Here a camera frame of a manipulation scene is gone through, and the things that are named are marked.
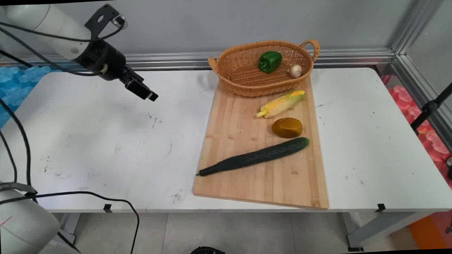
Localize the long dark green cucumber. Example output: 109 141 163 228
195 136 311 177

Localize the black round object on floor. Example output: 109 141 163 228
184 245 234 254

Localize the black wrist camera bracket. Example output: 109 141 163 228
83 3 128 39

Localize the woven wicker basket with handles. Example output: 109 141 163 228
207 38 322 99

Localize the brown potato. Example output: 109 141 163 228
271 117 304 139

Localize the aluminium frame rail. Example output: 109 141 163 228
0 42 397 79
390 53 452 162

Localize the blue foam mat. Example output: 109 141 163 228
0 64 63 130

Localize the wooden cutting board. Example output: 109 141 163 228
188 76 330 215

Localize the aluminium frame post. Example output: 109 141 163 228
389 0 452 56

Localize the grey cable strap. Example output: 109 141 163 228
0 181 38 198

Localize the black tripod stand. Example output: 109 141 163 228
409 81 452 136

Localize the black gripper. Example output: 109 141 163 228
76 38 159 105

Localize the red foam mat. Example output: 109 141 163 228
380 72 452 212

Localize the green bell pepper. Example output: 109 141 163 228
258 51 283 74

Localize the grey table leg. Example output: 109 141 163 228
56 212 83 246
342 208 439 252

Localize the yellow corn cob with husk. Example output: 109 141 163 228
255 89 308 119

